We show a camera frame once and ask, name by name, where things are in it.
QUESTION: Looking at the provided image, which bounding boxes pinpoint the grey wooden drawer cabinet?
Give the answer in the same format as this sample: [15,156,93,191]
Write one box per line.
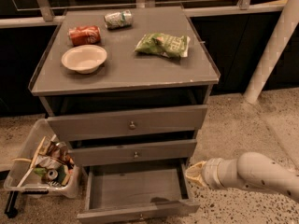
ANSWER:
[27,6,221,224]

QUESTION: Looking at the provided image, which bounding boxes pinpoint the red soda can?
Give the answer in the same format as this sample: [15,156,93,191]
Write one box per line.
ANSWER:
[68,25,101,46]

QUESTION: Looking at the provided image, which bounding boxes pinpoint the grey bottom drawer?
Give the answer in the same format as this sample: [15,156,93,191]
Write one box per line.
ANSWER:
[78,159,199,224]

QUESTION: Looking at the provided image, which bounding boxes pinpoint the black object on floor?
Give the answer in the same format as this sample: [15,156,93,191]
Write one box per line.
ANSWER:
[5,191,19,218]

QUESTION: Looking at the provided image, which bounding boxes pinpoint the white diagonal pole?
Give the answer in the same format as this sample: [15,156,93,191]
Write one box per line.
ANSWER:
[243,0,299,104]

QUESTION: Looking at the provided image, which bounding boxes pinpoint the grey top drawer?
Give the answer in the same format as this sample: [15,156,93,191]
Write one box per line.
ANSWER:
[48,105,207,141]

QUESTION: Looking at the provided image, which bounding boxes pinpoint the wooden stick in bin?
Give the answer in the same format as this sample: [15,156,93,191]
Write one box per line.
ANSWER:
[30,136,46,169]

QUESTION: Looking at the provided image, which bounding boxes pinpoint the white green soda can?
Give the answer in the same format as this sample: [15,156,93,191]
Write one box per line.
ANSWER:
[104,10,133,30]

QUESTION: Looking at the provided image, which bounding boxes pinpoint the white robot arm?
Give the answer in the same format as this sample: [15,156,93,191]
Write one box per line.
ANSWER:
[185,152,299,203]

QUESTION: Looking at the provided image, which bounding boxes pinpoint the grey middle drawer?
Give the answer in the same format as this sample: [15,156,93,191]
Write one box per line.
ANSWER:
[69,139,197,166]

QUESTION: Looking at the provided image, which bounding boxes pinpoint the green chip bag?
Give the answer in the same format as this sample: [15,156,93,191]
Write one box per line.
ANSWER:
[135,33,190,59]

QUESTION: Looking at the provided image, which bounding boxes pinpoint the clear plastic trash bin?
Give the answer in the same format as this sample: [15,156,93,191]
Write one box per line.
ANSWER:
[4,119,80,198]

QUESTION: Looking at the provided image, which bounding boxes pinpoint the white paper bowl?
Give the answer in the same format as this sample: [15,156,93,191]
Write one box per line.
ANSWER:
[61,45,107,74]

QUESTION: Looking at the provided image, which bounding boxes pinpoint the grey drawer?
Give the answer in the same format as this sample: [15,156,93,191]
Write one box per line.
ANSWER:
[48,105,207,141]
[78,159,199,224]
[69,139,197,166]

